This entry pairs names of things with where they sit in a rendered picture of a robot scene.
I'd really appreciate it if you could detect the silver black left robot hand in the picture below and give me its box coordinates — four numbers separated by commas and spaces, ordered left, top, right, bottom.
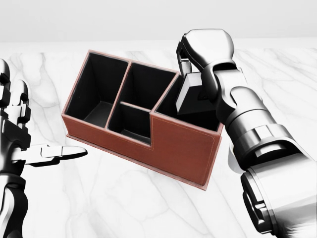
0, 58, 88, 180

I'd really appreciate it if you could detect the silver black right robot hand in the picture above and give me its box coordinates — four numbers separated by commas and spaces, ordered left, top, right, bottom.
175, 28, 235, 103

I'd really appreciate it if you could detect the grey and black book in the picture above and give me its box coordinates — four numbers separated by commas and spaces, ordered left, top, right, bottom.
175, 71, 218, 117

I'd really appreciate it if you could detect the red-brown desk caddy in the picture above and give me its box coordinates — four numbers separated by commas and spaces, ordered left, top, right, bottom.
61, 49, 224, 191

